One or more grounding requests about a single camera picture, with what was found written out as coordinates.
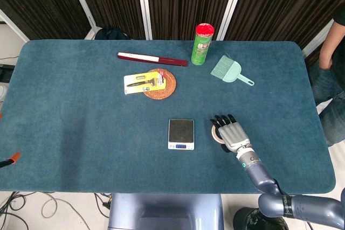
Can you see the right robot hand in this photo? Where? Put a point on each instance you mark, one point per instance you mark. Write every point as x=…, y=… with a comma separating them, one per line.
x=234, y=135

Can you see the razor in yellow package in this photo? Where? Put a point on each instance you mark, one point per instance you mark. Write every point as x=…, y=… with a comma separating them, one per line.
x=140, y=83

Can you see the small digital scale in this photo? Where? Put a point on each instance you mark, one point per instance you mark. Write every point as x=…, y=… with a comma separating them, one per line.
x=181, y=131

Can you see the mint green hand brush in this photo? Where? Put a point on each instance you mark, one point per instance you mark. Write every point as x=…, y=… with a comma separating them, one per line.
x=231, y=72

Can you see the black bag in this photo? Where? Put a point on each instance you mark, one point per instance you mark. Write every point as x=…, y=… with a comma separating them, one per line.
x=110, y=34

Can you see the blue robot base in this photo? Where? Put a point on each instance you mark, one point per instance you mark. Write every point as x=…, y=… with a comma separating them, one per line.
x=161, y=211

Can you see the blue table mat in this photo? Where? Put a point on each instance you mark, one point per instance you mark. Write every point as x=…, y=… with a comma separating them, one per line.
x=81, y=122

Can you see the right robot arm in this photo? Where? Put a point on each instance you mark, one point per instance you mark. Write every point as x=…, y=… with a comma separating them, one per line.
x=296, y=208

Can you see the person in jeans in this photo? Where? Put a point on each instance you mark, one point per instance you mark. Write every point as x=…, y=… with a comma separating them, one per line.
x=334, y=117

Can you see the green can with red lid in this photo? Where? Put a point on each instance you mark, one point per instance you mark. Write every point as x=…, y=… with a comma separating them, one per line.
x=200, y=49

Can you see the orange woven coaster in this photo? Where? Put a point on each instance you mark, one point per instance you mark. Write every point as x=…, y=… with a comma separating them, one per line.
x=168, y=88

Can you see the masking tape roll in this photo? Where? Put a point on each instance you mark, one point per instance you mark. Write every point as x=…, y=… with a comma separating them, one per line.
x=214, y=135

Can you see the black floor box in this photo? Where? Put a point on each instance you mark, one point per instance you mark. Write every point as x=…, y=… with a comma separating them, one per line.
x=5, y=73

